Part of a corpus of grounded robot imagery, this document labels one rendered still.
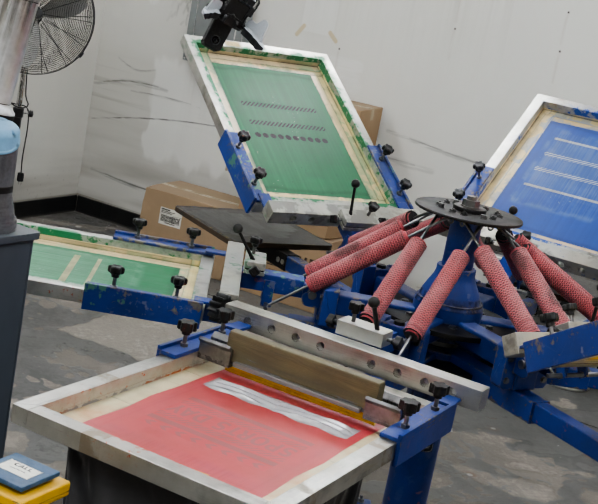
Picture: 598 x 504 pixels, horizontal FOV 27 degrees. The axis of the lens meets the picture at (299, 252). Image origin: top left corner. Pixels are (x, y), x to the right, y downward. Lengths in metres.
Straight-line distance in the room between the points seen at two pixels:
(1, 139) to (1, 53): 0.22
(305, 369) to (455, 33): 4.42
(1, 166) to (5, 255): 0.20
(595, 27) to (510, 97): 0.58
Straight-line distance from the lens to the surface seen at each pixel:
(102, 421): 2.49
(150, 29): 7.95
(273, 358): 2.77
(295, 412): 2.69
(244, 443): 2.49
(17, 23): 2.85
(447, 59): 6.99
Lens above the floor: 1.90
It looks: 13 degrees down
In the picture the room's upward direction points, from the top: 11 degrees clockwise
